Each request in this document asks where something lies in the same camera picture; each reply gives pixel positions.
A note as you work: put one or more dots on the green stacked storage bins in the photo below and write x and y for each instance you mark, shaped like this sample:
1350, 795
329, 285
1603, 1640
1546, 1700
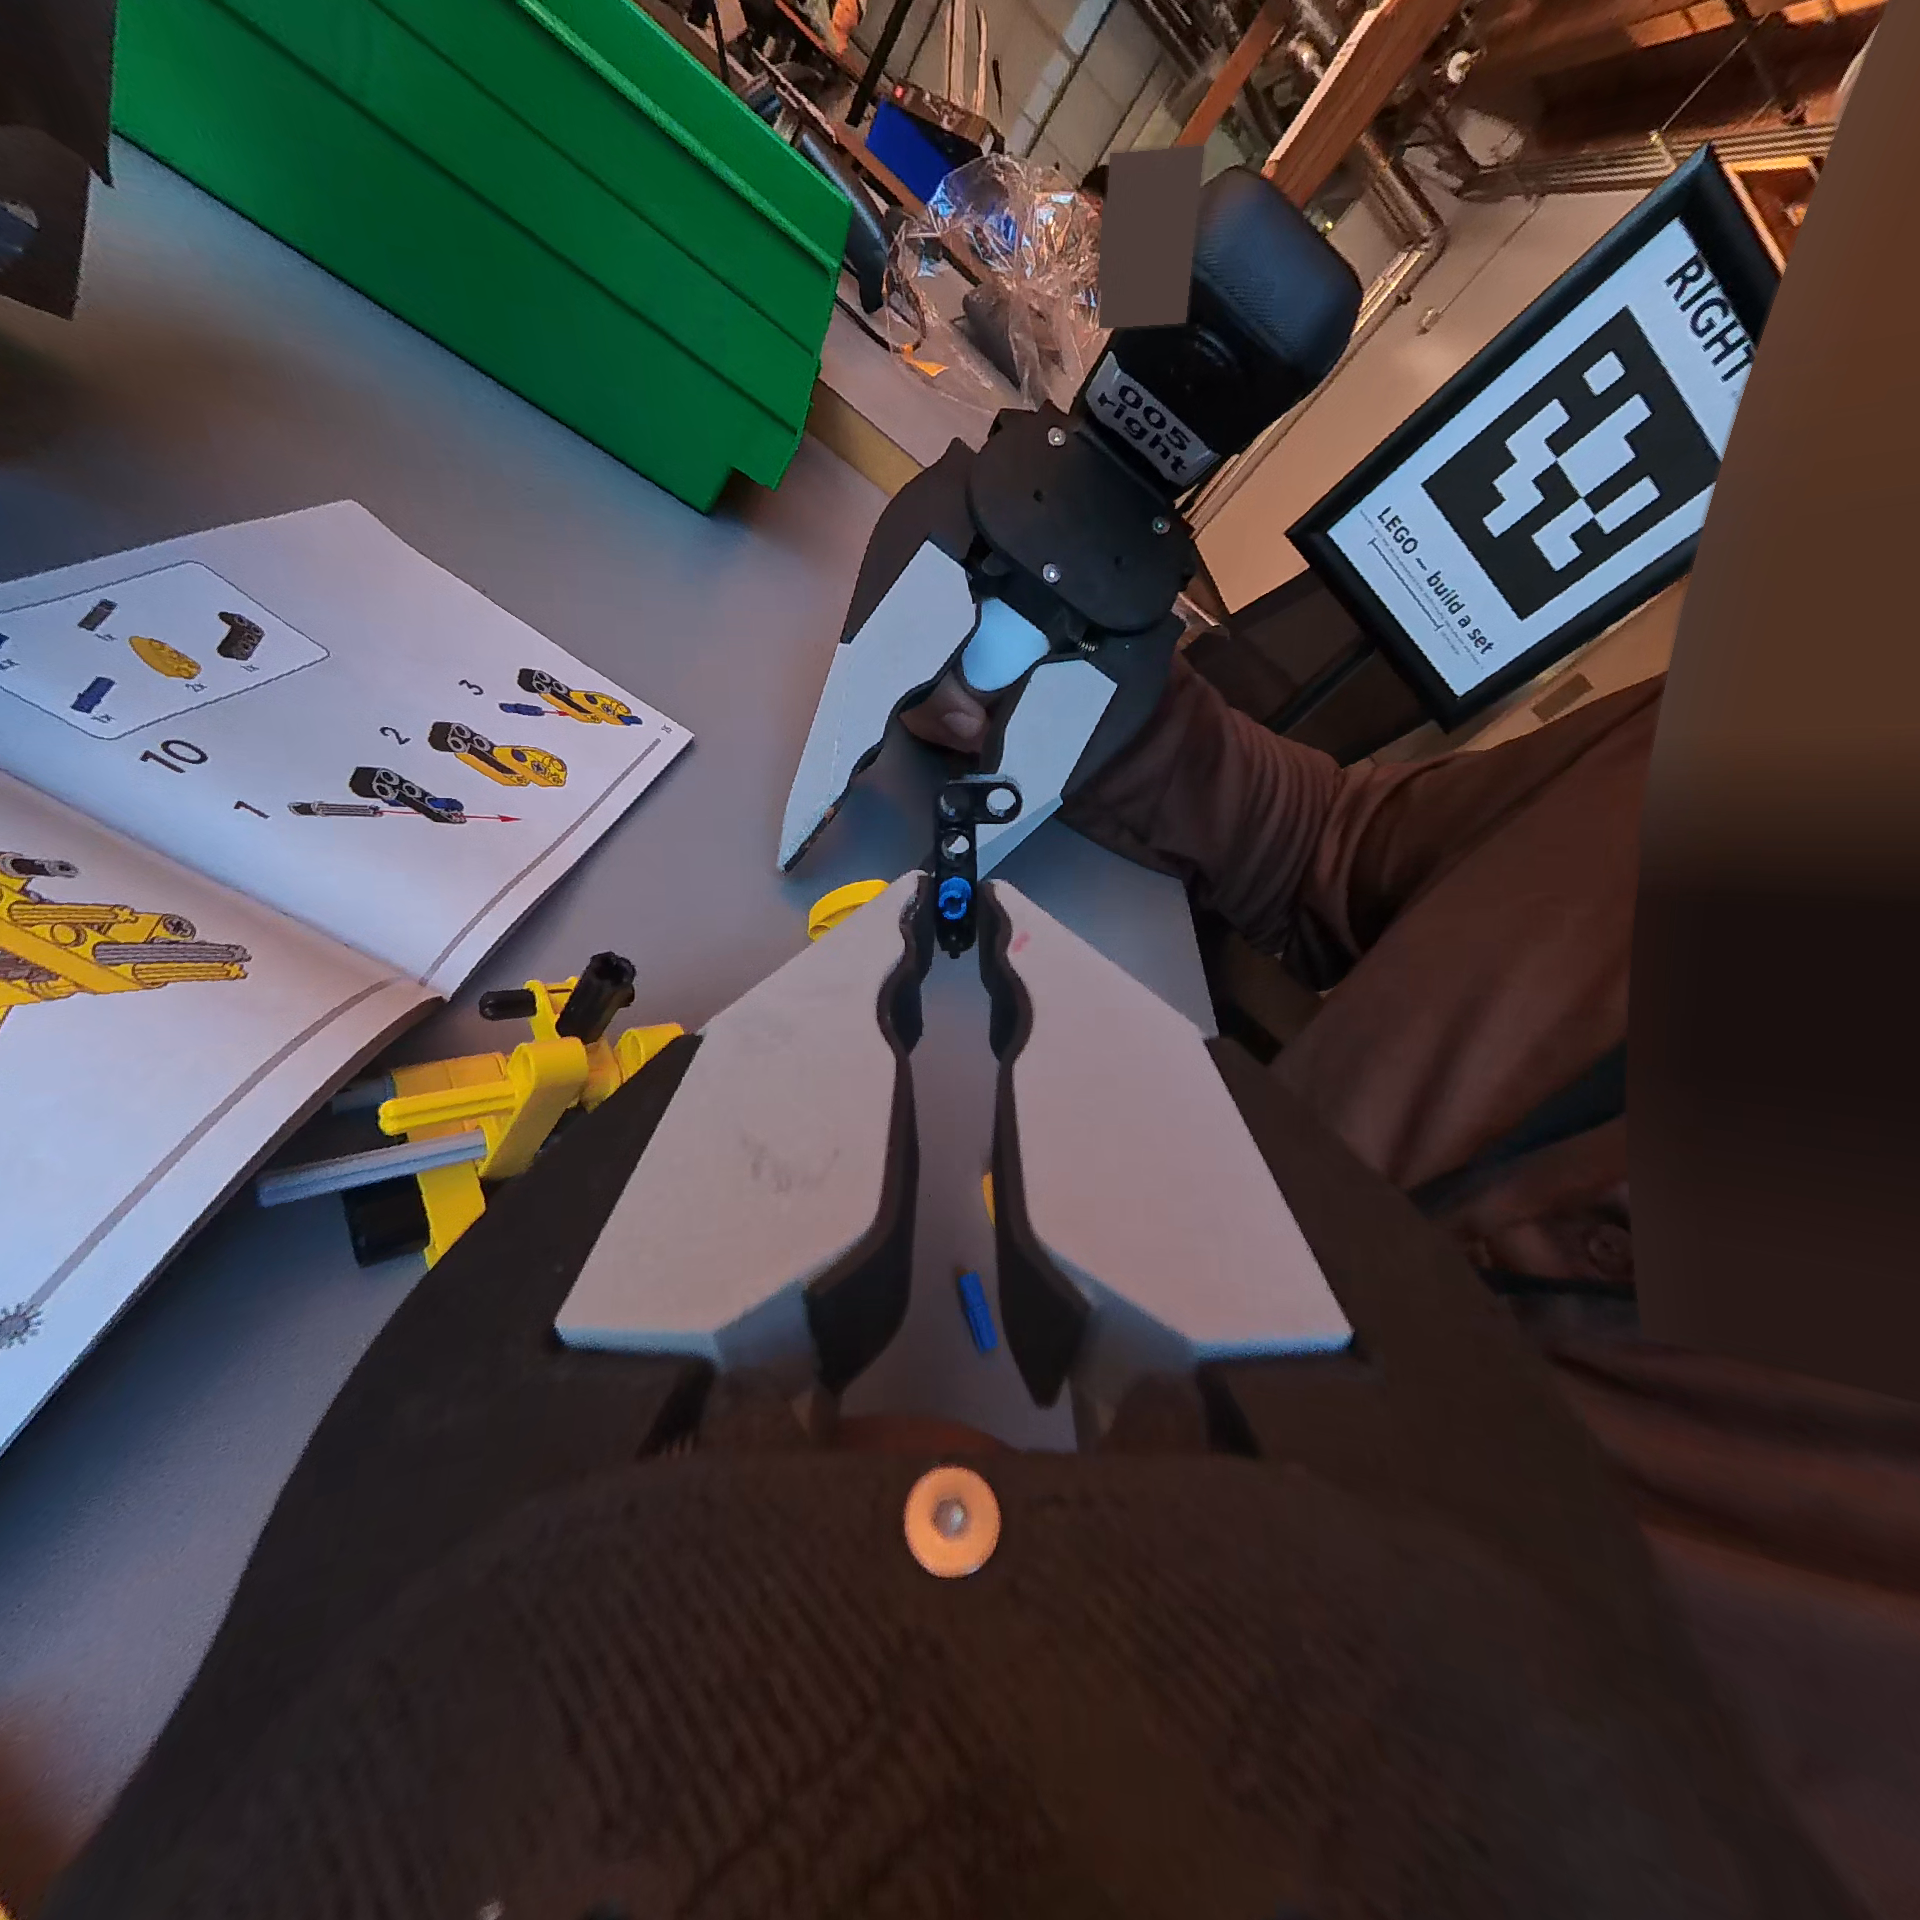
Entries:
450, 195

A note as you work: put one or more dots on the dark cardboard box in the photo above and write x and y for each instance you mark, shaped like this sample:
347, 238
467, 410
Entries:
45, 195

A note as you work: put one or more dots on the yellow lego assembly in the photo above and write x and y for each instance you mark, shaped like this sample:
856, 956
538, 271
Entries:
495, 1103

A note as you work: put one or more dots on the person's right forearm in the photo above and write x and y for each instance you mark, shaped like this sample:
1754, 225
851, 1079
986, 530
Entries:
1230, 811

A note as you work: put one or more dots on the black bent lego beam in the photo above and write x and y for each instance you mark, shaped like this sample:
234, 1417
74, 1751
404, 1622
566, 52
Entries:
956, 848

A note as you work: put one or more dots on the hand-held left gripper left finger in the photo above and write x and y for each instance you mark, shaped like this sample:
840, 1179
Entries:
751, 1155

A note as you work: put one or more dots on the black framed marker sign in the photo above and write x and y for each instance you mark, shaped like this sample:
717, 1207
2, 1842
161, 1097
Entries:
1561, 481

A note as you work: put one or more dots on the open lego instruction booklet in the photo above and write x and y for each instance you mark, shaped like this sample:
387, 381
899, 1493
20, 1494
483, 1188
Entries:
374, 674

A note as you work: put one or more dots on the blue crate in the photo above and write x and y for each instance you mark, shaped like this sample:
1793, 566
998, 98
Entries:
914, 142

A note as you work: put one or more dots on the person's right hand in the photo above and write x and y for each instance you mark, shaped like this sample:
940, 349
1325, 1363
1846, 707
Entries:
949, 721

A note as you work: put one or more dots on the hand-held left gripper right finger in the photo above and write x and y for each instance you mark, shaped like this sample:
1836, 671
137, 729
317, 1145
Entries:
1154, 1170

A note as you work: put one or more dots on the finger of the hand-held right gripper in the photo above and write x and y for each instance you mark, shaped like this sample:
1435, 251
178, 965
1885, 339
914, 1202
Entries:
1065, 734
879, 674

